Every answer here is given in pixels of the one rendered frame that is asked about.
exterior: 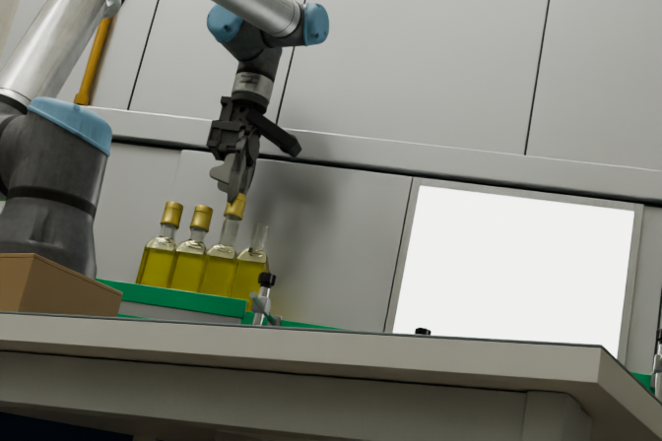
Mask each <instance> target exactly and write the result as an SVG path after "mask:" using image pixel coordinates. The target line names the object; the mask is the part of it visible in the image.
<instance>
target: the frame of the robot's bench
mask: <svg viewBox="0 0 662 441"><path fill-rule="evenodd" d="M0 406H7V407H16V408H25V409H34V410H51V411H60V412H69V413H77V414H86V415H95V416H104V417H113V418H122V419H131V420H140V421H149V422H157V423H166V424H175V425H184V426H193V427H202V428H211V429H221V430H229V431H238V432H247V433H256V434H265V435H274V436H283V437H292V438H300V439H309V440H318V441H590V434H591V426H592V418H591V417H590V416H589V415H588V414H586V413H585V412H584V411H583V410H581V409H580V403H579V402H578V401H577V400H575V399H574V398H573V397H572V396H570V395H569V394H568V393H559V392H546V391H534V390H529V391H527V393H518V392H506V391H494V390H481V389H469V388H456V387H443V386H432V385H419V384H407V383H394V382H381V381H369V380H357V379H345V378H332V377H319V376H307V375H295V374H282V373H270V372H257V371H245V370H232V369H220V368H208V367H195V366H182V365H170V364H157V363H146V362H133V361H120V360H108V359H95V358H83V357H71V356H58V355H46V354H33V353H20V352H9V351H0Z"/></svg>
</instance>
